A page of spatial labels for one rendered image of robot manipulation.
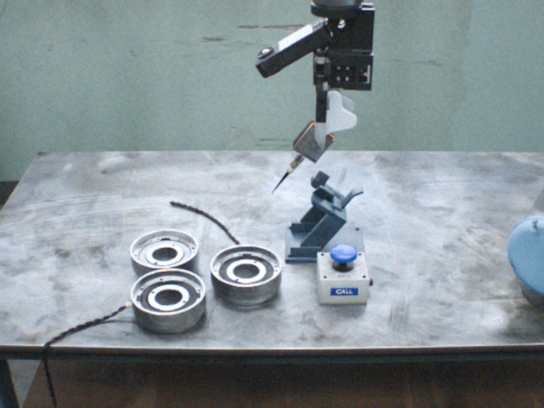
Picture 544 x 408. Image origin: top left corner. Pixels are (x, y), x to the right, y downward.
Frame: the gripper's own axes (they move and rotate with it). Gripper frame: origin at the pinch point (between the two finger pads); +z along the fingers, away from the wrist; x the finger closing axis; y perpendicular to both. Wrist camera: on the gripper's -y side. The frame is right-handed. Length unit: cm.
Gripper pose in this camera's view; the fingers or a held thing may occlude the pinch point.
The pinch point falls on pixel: (317, 135)
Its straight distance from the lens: 103.4
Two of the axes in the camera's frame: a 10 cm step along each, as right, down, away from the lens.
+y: 10.0, 0.2, -0.4
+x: 0.4, -5.0, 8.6
